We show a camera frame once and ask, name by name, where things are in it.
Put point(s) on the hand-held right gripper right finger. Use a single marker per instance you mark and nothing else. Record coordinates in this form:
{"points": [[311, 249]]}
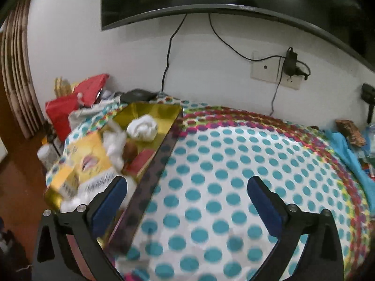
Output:
{"points": [[263, 207]]}

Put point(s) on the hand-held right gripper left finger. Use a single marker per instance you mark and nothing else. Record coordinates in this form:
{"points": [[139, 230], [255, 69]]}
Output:
{"points": [[110, 207]]}

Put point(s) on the brown toy figurine gold horn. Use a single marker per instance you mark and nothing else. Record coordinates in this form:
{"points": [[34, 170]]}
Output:
{"points": [[130, 151]]}

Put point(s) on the white cloth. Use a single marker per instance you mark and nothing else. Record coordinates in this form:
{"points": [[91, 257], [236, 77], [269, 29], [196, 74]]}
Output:
{"points": [[143, 127]]}

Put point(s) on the gold gift box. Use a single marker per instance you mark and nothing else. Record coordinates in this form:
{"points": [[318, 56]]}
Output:
{"points": [[152, 114]]}

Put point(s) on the polka dot tablecloth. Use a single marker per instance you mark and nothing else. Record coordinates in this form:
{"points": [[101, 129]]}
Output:
{"points": [[219, 181]]}

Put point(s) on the blue cloth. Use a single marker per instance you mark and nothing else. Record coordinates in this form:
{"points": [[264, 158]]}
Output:
{"points": [[348, 155]]}

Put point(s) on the red paper bag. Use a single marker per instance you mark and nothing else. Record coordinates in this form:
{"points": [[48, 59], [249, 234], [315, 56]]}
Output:
{"points": [[60, 114], [90, 87]]}

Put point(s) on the black set-top box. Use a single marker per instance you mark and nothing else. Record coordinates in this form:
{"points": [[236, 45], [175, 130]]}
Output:
{"points": [[137, 95]]}

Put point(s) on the brown patterned snack packet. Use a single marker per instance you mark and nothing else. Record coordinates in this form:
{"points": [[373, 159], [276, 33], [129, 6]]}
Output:
{"points": [[351, 131]]}

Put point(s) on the clear bag blue print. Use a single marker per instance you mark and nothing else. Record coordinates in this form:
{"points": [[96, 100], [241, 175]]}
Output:
{"points": [[369, 140]]}

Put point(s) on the bundle of yellow sticks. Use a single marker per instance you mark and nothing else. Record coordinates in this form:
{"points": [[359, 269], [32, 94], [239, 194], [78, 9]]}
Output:
{"points": [[62, 87]]}

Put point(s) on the black power adapter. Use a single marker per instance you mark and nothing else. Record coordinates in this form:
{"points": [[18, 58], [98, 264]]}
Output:
{"points": [[291, 60]]}

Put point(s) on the white wall socket round port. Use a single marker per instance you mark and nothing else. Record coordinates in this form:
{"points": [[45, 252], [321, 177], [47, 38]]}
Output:
{"points": [[265, 67]]}

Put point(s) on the black wall bracket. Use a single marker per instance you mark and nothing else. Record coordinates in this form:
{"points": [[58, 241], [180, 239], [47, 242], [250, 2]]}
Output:
{"points": [[369, 93]]}

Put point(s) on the wooden door frame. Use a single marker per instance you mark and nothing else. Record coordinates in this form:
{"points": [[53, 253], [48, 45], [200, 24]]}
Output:
{"points": [[20, 79]]}

